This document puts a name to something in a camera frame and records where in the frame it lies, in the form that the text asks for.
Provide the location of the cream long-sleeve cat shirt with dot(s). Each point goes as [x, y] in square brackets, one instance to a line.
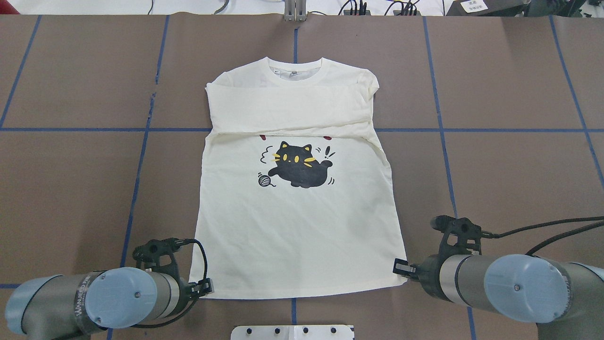
[296, 193]

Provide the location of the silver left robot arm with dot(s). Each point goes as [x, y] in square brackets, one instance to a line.
[75, 307]

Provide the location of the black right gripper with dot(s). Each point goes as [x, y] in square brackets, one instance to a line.
[427, 273]

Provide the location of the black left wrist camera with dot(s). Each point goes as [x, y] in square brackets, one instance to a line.
[158, 256]

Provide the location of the grey aluminium frame post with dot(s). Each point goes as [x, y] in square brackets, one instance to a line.
[295, 10]

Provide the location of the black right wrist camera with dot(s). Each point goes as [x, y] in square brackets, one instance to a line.
[460, 236]

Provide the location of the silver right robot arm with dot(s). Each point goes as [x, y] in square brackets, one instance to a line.
[564, 300]

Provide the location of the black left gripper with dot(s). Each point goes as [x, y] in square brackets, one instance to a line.
[188, 289]

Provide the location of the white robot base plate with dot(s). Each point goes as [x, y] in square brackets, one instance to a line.
[294, 332]

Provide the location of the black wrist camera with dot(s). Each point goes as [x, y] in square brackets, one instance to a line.
[460, 236]
[158, 256]

